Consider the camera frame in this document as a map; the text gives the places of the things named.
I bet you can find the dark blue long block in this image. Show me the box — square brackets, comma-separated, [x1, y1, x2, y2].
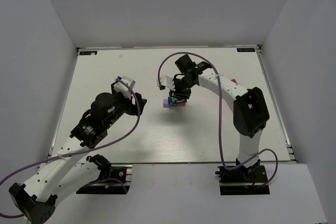
[168, 97, 187, 106]

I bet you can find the purple wood block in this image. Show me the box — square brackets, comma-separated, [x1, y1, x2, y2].
[163, 99, 170, 108]

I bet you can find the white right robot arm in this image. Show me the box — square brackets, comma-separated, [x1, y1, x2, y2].
[158, 53, 270, 170]

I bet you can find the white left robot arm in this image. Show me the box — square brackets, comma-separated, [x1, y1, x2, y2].
[8, 76, 147, 223]

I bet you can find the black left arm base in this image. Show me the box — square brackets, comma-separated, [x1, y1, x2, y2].
[76, 154, 132, 195]

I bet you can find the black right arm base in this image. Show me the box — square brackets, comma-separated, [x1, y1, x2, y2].
[215, 165, 270, 196]

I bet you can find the blue table logo sticker left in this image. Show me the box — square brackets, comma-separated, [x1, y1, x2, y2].
[79, 51, 98, 56]

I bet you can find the blue table logo sticker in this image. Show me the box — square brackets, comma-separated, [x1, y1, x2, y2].
[79, 51, 98, 56]
[237, 48, 255, 52]

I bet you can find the blue table logo sticker right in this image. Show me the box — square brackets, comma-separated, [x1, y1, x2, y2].
[237, 48, 255, 52]

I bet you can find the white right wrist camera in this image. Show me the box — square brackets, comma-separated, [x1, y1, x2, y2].
[157, 75, 175, 91]

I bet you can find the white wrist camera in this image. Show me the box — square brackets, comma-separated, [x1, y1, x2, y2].
[157, 75, 175, 91]
[111, 76, 136, 100]

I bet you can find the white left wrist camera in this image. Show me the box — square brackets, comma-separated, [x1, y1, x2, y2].
[111, 76, 136, 100]

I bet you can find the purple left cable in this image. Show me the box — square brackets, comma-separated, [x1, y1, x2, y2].
[0, 77, 142, 218]

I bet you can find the purple cable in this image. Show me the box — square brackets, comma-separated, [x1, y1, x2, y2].
[0, 77, 142, 218]
[156, 52, 279, 188]

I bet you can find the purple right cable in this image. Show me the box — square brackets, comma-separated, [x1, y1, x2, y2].
[156, 52, 279, 188]

